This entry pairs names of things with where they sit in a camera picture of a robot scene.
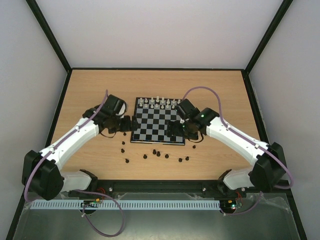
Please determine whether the black and silver chessboard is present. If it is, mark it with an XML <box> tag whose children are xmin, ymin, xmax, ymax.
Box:
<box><xmin>130</xmin><ymin>97</ymin><xmax>185</xmax><ymax>146</ymax></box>

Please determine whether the black aluminium frame rail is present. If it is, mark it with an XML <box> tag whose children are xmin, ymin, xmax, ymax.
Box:
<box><xmin>24</xmin><ymin>178</ymin><xmax>291</xmax><ymax>198</ymax></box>

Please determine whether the grey slotted cable duct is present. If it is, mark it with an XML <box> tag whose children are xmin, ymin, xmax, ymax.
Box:
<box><xmin>30</xmin><ymin>199</ymin><xmax>221</xmax><ymax>211</ymax></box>

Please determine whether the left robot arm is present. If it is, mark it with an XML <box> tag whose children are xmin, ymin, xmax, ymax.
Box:
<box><xmin>21</xmin><ymin>94</ymin><xmax>135</xmax><ymax>202</ymax></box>

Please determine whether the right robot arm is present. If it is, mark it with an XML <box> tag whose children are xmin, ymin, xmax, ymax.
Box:
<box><xmin>166</xmin><ymin>99</ymin><xmax>286</xmax><ymax>196</ymax></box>

